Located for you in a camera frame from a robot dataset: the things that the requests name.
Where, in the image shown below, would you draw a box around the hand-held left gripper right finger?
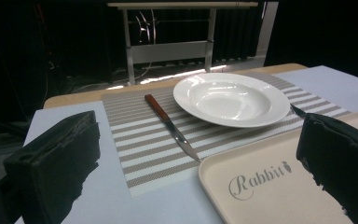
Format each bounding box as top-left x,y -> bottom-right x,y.
296,112 -> 358,224

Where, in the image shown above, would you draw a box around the white metal-frame table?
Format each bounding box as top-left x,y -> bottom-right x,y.
106,1 -> 280,87

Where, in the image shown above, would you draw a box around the white deep plate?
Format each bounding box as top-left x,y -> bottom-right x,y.
172,72 -> 291,129

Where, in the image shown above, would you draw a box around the knife with red-brown handle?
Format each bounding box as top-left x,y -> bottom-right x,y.
144,93 -> 202,163

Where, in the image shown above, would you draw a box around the beige plastic tray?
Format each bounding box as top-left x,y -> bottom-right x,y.
198,111 -> 358,224

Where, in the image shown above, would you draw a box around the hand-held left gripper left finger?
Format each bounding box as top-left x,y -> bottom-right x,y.
3,110 -> 102,224

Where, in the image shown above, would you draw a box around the striped woven placemat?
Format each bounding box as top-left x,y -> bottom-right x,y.
102,71 -> 352,198

